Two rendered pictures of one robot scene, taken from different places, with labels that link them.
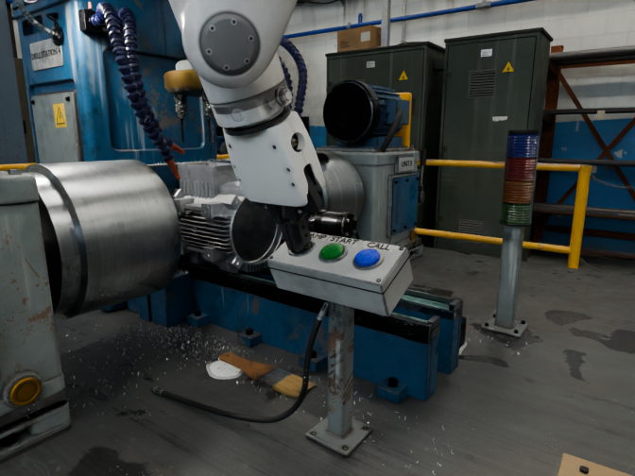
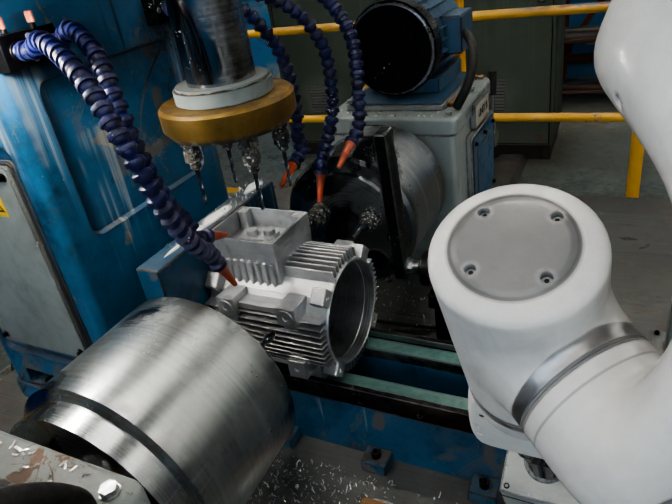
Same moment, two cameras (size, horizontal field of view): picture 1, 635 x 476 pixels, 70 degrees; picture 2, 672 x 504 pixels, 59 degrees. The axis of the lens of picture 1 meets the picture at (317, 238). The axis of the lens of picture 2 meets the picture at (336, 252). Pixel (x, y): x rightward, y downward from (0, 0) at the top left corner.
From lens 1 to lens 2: 0.44 m
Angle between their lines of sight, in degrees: 17
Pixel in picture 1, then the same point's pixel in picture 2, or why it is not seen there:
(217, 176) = (280, 253)
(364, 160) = (435, 128)
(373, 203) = (455, 186)
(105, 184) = (190, 391)
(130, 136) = (111, 201)
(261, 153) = not seen: hidden behind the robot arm
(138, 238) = (255, 445)
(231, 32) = not seen: outside the picture
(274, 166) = not seen: hidden behind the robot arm
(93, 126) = (60, 215)
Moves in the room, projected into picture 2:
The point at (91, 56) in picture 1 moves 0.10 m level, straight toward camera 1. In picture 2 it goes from (25, 107) to (43, 120)
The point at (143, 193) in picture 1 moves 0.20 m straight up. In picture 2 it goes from (237, 373) to (187, 201)
